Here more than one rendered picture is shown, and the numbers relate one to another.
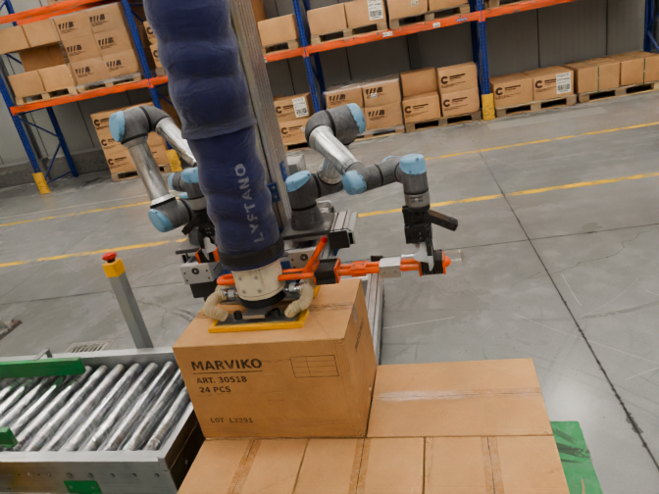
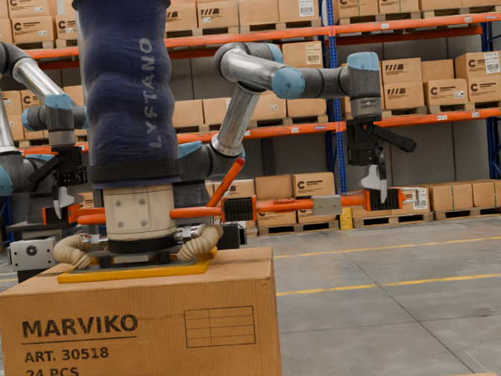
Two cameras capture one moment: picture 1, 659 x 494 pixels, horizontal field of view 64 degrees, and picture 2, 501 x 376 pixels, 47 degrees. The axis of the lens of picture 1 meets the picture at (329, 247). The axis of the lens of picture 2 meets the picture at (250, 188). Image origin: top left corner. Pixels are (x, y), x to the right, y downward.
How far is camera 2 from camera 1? 0.72 m
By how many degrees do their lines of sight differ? 23
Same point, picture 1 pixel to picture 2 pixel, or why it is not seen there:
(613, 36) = (460, 165)
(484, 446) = not seen: outside the picture
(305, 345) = (210, 289)
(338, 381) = (254, 353)
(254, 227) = (151, 127)
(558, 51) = (410, 173)
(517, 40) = not seen: hidden behind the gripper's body
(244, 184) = (148, 65)
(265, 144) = not seen: hidden behind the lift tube
